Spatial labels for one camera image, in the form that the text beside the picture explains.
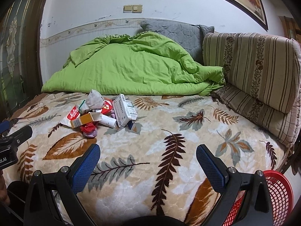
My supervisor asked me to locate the red white wet wipe packet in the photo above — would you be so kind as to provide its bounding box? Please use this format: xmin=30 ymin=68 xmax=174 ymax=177
xmin=60 ymin=106 xmax=80 ymax=128

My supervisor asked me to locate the red crinkled snack wrapper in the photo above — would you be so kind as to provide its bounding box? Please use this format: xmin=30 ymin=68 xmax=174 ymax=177
xmin=80 ymin=122 xmax=97 ymax=134

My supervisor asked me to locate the purple wrapper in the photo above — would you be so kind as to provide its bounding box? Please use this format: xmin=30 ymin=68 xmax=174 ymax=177
xmin=83 ymin=130 xmax=97 ymax=138

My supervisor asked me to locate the orange white small box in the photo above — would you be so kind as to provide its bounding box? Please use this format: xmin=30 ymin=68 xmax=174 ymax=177
xmin=70 ymin=112 xmax=102 ymax=129

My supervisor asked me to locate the white sock green trim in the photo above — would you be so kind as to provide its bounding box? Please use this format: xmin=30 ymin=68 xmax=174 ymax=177
xmin=79 ymin=89 xmax=105 ymax=114

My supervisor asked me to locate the white spray bottle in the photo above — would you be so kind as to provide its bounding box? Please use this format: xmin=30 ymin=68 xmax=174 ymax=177
xmin=98 ymin=115 xmax=117 ymax=129

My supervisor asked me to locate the red white torn carton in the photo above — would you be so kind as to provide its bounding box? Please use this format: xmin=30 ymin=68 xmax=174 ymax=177
xmin=93 ymin=97 xmax=113 ymax=116

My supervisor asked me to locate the white blue medicine box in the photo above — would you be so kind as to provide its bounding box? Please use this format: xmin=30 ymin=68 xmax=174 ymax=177
xmin=113 ymin=94 xmax=132 ymax=128

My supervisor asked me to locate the striped floral lower cushion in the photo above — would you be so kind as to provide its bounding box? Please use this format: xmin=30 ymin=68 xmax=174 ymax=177
xmin=211 ymin=84 xmax=300 ymax=148

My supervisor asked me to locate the striped floral cushion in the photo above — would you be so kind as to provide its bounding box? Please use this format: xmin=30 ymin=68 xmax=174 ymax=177
xmin=211 ymin=84 xmax=300 ymax=148
xmin=203 ymin=32 xmax=300 ymax=114

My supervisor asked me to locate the leaf pattern bed blanket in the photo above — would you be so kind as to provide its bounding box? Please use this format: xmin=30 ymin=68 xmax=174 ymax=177
xmin=4 ymin=92 xmax=284 ymax=225

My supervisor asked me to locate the dark wooden glass door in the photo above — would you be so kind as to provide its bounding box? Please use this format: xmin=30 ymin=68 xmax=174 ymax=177
xmin=1 ymin=0 xmax=46 ymax=119

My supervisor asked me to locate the white printed small box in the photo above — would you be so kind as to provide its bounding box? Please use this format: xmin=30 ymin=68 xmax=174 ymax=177
xmin=125 ymin=100 xmax=138 ymax=120

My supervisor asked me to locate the striped floral upper cushion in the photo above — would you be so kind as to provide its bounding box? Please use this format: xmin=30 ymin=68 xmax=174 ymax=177
xmin=203 ymin=32 xmax=300 ymax=114

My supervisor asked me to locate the green duvet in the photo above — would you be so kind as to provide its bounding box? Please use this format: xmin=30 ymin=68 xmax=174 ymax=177
xmin=41 ymin=32 xmax=226 ymax=96

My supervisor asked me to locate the wooden cabinet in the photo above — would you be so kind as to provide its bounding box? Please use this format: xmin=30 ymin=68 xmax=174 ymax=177
xmin=279 ymin=16 xmax=301 ymax=44

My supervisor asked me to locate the grey quilted pillow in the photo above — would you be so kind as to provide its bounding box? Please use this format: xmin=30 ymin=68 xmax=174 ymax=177
xmin=140 ymin=19 xmax=215 ymax=64

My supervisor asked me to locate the beige wall switch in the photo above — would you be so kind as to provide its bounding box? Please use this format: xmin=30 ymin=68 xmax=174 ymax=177
xmin=123 ymin=5 xmax=143 ymax=13

